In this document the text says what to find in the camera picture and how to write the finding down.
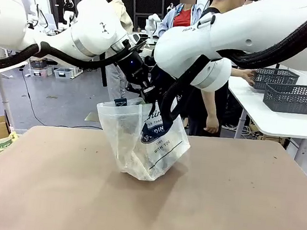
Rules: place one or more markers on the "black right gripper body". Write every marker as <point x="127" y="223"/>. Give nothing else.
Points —
<point x="160" y="79"/>

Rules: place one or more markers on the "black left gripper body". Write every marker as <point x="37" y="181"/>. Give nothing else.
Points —
<point x="136" y="70"/>

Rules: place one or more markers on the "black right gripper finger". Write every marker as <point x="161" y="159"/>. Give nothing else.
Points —
<point x="178" y="98"/>
<point x="148" y="95"/>

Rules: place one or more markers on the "person's right forearm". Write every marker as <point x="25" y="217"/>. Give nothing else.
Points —
<point x="208" y="104"/>

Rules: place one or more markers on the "person's left forearm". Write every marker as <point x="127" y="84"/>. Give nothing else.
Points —
<point x="237" y="72"/>

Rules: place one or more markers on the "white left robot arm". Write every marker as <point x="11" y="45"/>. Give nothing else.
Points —
<point x="91" y="30"/>

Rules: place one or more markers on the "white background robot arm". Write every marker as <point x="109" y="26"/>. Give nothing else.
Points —
<point x="152" y="26"/>
<point x="68" y="11"/>

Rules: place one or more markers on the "person's right hand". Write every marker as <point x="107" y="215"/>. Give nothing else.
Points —
<point x="212" y="125"/>

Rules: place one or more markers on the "person's left hand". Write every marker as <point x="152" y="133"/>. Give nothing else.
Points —
<point x="248" y="76"/>

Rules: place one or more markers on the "person in black T-shirt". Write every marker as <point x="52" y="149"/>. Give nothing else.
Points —
<point x="197" y="120"/>

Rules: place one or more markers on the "mannequin with cream jacket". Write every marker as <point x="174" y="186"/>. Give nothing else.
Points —
<point x="122" y="14"/>

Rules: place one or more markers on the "person in red shirt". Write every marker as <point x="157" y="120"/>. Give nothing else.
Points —
<point x="182" y="18"/>

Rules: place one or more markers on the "clear plastic storage box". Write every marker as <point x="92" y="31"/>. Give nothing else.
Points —
<point x="63" y="72"/>
<point x="40" y="71"/>

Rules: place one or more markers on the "white side table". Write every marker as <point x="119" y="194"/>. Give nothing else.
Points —
<point x="280" y="121"/>

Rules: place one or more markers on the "grey whiteboard panel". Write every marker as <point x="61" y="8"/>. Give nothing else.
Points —
<point x="30" y="1"/>

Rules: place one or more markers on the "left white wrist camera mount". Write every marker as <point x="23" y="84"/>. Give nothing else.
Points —
<point x="135" y="38"/>

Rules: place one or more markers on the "metal floor base plate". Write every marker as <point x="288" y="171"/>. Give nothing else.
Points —
<point x="91" y="117"/>

